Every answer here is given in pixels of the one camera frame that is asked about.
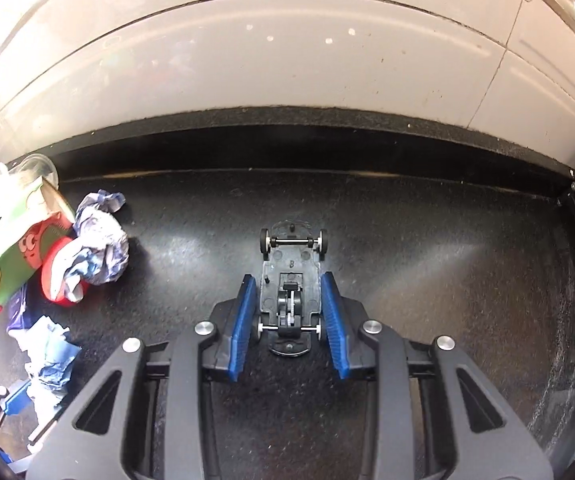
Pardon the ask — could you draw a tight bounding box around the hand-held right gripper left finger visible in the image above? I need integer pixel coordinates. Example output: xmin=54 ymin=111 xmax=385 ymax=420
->
xmin=26 ymin=274 xmax=258 ymax=480

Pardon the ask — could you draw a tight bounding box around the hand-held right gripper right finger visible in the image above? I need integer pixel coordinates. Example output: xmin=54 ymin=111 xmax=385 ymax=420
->
xmin=321 ymin=271 xmax=554 ymax=480

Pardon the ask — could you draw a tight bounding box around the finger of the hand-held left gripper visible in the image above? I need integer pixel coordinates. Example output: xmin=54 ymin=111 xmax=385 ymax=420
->
xmin=0 ymin=374 xmax=34 ymax=444

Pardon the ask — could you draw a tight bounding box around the blue white wrapper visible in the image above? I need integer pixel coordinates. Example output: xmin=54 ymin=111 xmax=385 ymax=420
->
xmin=6 ymin=282 xmax=82 ymax=453

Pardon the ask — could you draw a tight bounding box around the black toy car chassis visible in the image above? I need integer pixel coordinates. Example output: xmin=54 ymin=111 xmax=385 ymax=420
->
xmin=258 ymin=219 xmax=329 ymax=357

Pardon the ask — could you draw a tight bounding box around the red round lid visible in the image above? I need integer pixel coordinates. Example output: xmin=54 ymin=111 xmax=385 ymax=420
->
xmin=40 ymin=234 xmax=91 ymax=306

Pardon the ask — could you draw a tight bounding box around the crumpled paper ball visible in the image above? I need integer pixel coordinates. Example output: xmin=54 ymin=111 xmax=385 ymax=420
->
xmin=73 ymin=189 xmax=131 ymax=287

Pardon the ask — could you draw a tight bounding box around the clear plastic cup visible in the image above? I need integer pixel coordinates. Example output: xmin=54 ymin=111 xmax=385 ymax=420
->
xmin=0 ymin=153 xmax=61 ymax=219

